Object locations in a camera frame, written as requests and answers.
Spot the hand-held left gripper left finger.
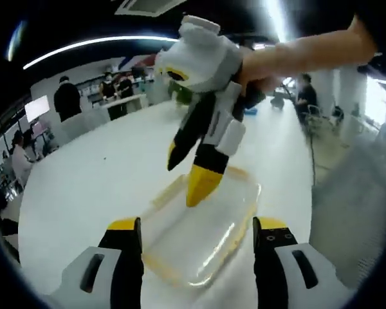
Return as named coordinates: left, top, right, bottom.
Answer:
left=61, top=217, right=145, bottom=309

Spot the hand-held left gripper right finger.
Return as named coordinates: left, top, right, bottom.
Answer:
left=252, top=217, right=339, bottom=309

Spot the clear plastic box yellow buckle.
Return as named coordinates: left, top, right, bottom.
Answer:
left=141, top=165, right=262, bottom=288

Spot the person's right hand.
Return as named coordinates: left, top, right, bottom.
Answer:
left=237, top=41, right=292, bottom=97

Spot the potted green plant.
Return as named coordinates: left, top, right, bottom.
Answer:
left=168, top=80, right=194, bottom=104

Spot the ceiling air conditioner unit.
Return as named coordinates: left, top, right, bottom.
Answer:
left=115, top=0, right=188, bottom=16

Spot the long ceiling light strip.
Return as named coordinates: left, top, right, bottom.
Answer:
left=23, top=35, right=181, bottom=70

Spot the white monitor screen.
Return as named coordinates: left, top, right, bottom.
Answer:
left=24, top=95, right=50, bottom=118

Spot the short ceiling light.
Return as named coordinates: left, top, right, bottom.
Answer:
left=7, top=20, right=28, bottom=62

